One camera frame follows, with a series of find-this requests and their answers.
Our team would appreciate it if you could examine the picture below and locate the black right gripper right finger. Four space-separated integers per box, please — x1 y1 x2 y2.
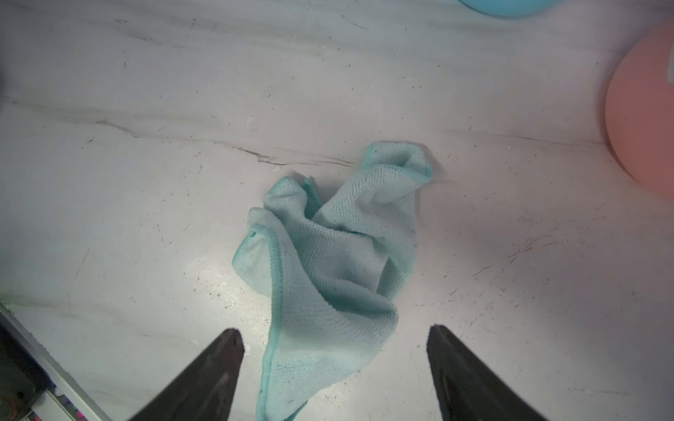
427 325 545 421

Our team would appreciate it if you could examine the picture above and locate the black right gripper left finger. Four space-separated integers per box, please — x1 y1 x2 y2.
131 329 244 421

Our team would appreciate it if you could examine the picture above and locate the mint green microfibre cloth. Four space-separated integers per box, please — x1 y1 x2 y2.
233 142 433 420

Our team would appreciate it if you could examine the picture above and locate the pink plastic bucket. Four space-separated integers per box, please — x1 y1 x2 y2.
605 19 673 200

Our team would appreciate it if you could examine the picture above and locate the teal bucket at back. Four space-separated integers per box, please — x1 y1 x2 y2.
460 0 560 19

